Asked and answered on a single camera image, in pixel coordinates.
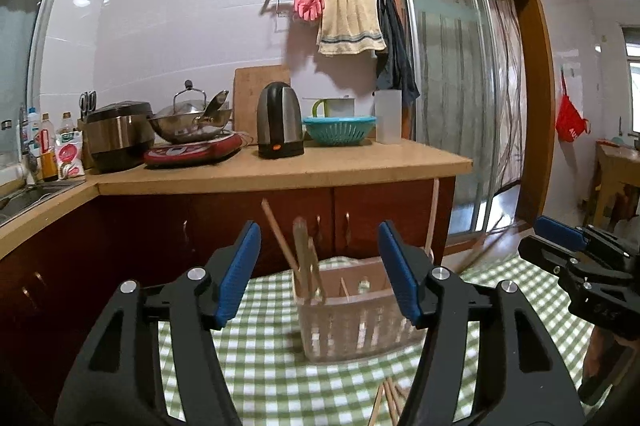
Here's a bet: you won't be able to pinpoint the beige perforated utensil holder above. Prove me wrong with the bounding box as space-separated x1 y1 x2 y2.
292 255 437 363

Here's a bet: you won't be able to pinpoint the wooden side table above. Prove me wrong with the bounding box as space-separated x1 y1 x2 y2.
582 139 640 232

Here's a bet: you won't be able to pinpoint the brown kitchen counter cabinet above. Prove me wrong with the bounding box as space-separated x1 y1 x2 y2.
0 140 474 426

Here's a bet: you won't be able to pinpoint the aluminium frame window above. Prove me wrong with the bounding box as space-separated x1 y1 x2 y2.
0 0 88 159

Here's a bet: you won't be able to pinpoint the green checkered tablecloth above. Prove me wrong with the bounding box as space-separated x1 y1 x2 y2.
157 250 617 426

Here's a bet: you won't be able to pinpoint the metal spatula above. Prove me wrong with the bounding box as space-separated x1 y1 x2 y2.
201 89 231 123

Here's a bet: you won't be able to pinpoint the teal plastic colander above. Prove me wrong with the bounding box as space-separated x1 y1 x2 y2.
302 115 379 146

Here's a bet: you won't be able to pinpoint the wooden cutting board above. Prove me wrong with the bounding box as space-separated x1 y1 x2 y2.
233 64 292 146

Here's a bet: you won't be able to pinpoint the green handled mug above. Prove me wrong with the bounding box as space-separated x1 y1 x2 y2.
325 96 357 119

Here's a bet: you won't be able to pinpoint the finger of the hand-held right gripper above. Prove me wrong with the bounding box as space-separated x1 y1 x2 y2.
533 215 628 254
517 235 581 278

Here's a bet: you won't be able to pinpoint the glass wok lid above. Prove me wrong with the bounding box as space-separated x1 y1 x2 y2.
165 79 209 114

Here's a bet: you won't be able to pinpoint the steel wok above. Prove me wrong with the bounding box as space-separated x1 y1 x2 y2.
147 105 234 145

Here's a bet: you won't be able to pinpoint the dark rice cooker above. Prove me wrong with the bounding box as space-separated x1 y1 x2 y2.
85 101 156 174

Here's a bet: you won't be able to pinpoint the dark hanging cloth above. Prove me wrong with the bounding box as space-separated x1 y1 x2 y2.
374 0 421 108

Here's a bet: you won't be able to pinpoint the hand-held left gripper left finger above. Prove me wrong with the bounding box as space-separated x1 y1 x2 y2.
54 220 262 426

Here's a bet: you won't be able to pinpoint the pink rubber gloves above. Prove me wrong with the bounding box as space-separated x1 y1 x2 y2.
293 0 325 22

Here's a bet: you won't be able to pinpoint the amber oil bottle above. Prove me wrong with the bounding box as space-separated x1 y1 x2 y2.
38 113 59 182

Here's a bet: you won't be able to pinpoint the knife block with scissors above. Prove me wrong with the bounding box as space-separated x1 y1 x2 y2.
77 90 99 170

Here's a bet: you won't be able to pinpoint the beige striped towel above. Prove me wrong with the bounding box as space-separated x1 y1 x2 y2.
316 0 389 58

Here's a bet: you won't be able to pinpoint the pile of wooden chopsticks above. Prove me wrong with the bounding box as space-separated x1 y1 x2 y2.
370 377 417 426

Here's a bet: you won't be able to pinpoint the pink and white bag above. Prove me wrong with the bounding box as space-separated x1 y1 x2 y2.
54 131 86 180

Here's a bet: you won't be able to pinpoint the small side window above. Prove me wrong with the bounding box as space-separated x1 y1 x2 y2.
619 23 640 138

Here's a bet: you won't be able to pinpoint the sliding glass door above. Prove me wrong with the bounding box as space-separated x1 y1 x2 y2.
397 0 528 239

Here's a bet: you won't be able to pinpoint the striped sheer curtain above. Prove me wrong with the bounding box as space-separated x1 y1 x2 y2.
407 0 525 227

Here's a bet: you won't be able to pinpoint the person's right forearm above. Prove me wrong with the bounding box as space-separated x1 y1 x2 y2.
580 325 618 407

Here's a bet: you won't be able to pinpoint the wooden door frame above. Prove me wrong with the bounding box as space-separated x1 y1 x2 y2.
373 0 557 253

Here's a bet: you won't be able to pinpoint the stainless steel sink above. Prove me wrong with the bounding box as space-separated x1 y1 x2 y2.
0 183 77 228

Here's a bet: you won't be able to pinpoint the red induction cooker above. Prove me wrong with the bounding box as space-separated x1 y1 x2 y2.
143 131 244 168

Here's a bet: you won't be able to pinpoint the black electric kettle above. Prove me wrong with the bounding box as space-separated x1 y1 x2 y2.
256 81 306 160

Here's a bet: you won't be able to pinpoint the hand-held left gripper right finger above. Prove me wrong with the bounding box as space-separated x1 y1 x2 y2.
377 220 586 426

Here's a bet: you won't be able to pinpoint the red hanging bag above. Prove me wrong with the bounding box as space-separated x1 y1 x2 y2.
554 73 592 143

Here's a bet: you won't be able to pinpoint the translucent white tall container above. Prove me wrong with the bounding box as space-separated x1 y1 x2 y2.
373 88 404 145

